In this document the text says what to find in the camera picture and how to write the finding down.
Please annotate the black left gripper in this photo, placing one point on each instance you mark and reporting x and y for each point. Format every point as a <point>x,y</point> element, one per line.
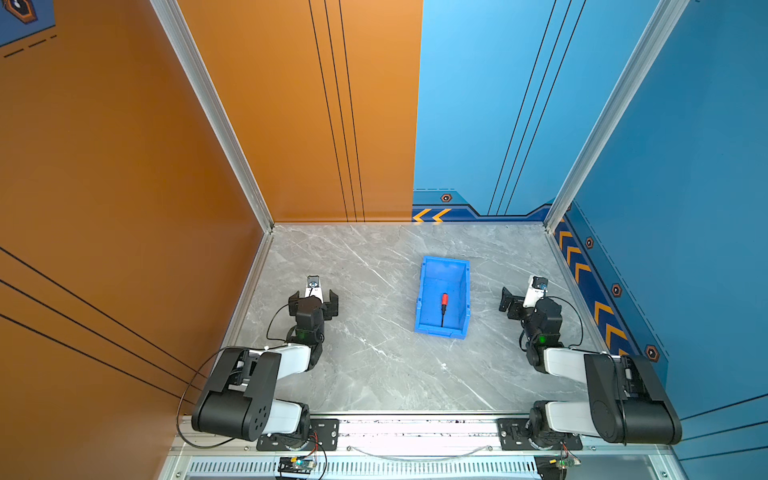
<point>329,308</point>

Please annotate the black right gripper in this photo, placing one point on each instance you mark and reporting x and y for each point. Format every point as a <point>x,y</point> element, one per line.
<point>517,304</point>

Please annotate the red black screwdriver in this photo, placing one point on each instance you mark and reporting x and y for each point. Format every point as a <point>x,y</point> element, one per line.
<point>443,308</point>

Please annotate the blue plastic bin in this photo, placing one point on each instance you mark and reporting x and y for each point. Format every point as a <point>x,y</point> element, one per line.
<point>444,275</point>

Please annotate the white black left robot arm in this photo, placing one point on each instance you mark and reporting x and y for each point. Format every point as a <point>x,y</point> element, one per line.
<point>238,400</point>

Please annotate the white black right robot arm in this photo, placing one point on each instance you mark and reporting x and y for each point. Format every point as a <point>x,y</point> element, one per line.
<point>627,403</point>

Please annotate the left green circuit board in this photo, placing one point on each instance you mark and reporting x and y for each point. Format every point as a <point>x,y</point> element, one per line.
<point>295,467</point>

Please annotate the green circuit board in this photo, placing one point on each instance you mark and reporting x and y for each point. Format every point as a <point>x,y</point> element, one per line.
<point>295,467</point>
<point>564,461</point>

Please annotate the right green circuit board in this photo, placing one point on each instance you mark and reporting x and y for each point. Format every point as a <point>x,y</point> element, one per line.
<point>564,461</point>

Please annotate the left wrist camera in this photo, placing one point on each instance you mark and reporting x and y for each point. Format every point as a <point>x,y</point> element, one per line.
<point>314,288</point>

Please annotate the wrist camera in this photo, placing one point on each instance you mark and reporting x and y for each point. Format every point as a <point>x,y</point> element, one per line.
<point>314,288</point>
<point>536,290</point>

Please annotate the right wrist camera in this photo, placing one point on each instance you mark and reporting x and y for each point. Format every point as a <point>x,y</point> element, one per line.
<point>536,290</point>

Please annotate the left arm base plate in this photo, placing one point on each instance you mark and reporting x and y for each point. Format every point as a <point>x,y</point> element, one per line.
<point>321,433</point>

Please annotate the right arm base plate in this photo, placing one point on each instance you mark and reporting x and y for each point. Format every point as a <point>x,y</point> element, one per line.
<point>516,434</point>

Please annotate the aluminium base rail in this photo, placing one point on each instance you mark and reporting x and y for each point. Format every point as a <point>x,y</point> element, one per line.
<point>415,446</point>

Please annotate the aluminium corner post right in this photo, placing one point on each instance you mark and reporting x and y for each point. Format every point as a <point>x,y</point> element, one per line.
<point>655,35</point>

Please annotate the aluminium corner post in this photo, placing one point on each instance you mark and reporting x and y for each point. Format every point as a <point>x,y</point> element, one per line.
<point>177,31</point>
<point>655,35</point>

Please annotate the aluminium corner post left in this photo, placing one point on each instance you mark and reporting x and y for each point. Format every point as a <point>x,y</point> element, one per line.
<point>177,31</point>

